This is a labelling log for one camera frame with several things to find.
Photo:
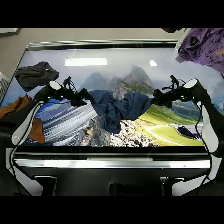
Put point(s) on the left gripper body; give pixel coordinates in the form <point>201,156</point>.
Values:
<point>79,97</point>

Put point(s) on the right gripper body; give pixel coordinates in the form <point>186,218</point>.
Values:
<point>162,97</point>

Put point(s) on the navy blue garment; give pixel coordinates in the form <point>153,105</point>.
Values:
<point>115,108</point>

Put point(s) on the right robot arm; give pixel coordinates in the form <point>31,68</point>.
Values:
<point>210,123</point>

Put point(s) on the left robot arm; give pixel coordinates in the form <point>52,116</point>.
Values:
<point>23,125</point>

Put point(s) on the dark grey garment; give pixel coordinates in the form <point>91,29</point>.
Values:
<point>35,76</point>

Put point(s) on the purple printed garment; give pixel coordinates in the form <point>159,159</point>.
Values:
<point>203,46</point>

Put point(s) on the brown garment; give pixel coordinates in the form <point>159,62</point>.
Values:
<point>13,106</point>

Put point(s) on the silver frame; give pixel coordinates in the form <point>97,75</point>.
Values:
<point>110,163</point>

